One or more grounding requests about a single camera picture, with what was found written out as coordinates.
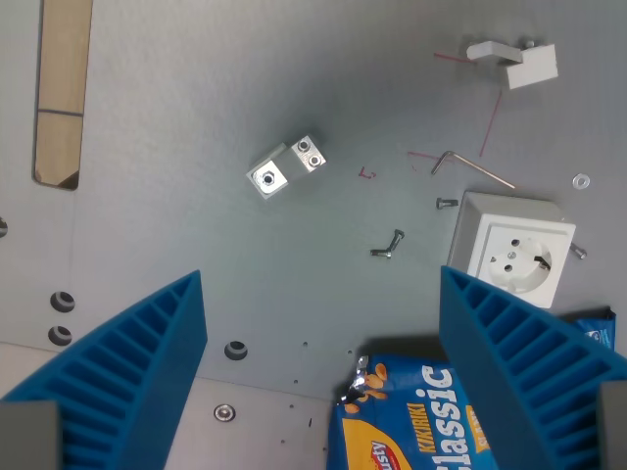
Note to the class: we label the white electrical socket box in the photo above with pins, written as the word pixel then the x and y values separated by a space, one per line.
pixel 519 245

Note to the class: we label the small metal washer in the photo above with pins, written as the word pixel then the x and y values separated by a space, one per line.
pixel 581 180

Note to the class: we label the round metal table screw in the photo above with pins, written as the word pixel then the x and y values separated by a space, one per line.
pixel 224 412

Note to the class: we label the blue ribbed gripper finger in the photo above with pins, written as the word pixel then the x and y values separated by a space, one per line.
pixel 122 372
pixel 529 372

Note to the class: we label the white bracket with block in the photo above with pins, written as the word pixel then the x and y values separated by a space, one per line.
pixel 519 61

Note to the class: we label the black bolt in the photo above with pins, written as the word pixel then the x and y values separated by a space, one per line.
pixel 381 253
pixel 396 240
pixel 447 203

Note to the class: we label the blue Classic snack bag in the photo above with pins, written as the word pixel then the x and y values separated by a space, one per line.
pixel 416 421

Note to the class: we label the aluminium block with screws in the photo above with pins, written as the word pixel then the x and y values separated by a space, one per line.
pixel 286 166

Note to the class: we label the metal hex key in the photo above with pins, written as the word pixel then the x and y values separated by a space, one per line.
pixel 470 165

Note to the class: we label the silver bolt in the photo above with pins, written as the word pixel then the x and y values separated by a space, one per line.
pixel 578 251

